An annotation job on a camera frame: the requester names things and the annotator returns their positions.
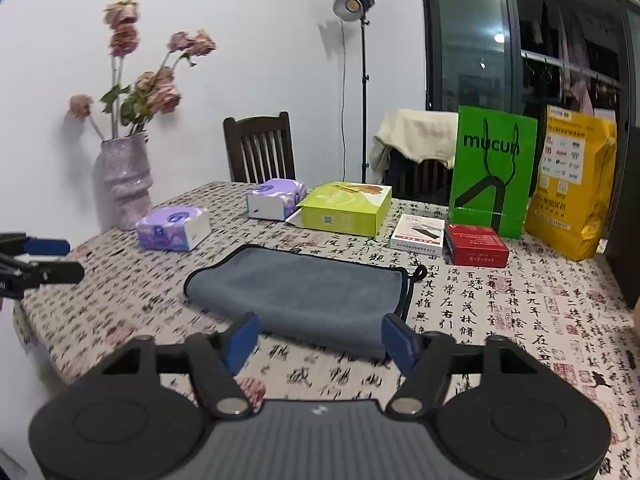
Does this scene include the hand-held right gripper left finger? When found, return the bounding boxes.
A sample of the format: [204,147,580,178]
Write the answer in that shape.
[90,312,261,421]

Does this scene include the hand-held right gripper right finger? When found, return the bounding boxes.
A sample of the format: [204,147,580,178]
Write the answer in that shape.
[381,312,548,417]

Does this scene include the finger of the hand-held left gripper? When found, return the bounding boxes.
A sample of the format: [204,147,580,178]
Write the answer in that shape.
[0,259,85,302]
[0,232,71,258]

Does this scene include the grey towel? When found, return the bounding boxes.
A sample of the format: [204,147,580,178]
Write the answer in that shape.
[182,244,429,361]

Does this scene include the purple speckled vase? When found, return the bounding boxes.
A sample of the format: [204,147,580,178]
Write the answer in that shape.
[95,130,153,233]

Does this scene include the white box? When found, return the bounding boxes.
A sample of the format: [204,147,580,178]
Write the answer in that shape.
[390,213,447,253]

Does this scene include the red box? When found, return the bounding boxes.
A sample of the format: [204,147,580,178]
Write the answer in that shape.
[444,223,511,267]

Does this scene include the purple tissue pack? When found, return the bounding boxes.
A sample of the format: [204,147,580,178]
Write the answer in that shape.
[136,205,212,252]
[245,178,307,222]

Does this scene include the lime green box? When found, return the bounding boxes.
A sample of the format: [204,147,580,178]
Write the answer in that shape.
[285,181,393,238]

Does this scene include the dark chair under cloth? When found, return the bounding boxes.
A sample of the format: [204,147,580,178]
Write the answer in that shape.
[385,146,456,206]

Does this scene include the green paper bag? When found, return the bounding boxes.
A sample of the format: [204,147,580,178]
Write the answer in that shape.
[447,105,539,240]

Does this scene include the dried pink roses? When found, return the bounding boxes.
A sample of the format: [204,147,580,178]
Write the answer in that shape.
[69,0,218,141]

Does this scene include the dark wooden chair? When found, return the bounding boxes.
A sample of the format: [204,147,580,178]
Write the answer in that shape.
[222,111,297,186]

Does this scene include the chair with cream cloth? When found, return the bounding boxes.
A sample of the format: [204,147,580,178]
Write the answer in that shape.
[367,108,460,186]

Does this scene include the yellow plastic bag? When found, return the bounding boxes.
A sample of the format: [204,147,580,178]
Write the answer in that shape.
[522,105,619,262]

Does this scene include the dark panel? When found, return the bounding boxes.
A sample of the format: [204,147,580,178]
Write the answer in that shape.
[602,125,640,311]

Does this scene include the glass sliding door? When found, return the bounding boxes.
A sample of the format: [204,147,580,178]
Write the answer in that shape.
[420,0,640,161]

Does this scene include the studio lamp on stand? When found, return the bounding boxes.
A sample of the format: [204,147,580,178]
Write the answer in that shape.
[332,0,377,184]

